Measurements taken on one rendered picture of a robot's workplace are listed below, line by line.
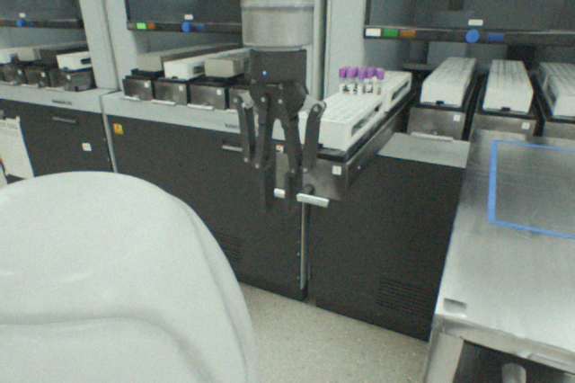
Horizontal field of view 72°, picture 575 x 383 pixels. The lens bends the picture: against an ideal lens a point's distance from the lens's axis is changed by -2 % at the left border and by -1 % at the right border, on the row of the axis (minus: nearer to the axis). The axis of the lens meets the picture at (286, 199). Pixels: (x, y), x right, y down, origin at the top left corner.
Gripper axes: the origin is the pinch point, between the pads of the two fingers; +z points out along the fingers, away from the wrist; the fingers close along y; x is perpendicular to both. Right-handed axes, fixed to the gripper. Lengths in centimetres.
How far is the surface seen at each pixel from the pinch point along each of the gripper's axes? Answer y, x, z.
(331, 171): -3.7, -12.3, 0.5
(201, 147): 60, -58, 19
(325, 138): -1.2, -15.8, -3.9
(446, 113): -17, -58, -1
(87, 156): 121, -59, 32
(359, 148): -5.9, -21.6, -1.1
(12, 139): 173, -59, 32
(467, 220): -26.0, 2.2, -2.4
